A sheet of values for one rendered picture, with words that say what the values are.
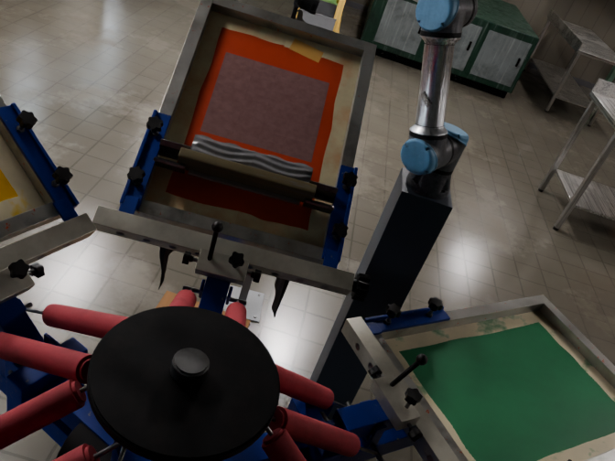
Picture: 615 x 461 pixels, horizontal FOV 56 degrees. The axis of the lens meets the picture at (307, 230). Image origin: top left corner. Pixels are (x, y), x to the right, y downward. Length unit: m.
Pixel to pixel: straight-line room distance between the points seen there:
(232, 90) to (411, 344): 0.93
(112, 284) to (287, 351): 0.93
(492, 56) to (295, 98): 5.87
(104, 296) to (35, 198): 1.44
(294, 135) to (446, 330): 0.76
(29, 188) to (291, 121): 0.76
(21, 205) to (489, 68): 6.61
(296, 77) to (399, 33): 5.58
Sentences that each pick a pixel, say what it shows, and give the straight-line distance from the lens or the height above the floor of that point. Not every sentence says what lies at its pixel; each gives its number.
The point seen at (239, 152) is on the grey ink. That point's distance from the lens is 1.73.
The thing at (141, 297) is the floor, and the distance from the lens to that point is 3.00.
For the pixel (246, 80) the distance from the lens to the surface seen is 1.87.
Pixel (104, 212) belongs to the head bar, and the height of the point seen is 1.16.
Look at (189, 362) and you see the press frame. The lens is 0.97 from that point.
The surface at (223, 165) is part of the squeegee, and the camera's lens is 1.59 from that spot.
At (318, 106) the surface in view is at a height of 1.38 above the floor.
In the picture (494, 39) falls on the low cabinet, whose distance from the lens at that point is 7.55.
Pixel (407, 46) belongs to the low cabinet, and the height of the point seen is 0.24.
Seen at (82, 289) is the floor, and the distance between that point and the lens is 3.01.
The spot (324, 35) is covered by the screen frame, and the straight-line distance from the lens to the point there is 1.99.
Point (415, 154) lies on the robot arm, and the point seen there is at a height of 1.38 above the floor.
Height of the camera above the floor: 2.08
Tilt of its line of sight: 34 degrees down
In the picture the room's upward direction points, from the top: 19 degrees clockwise
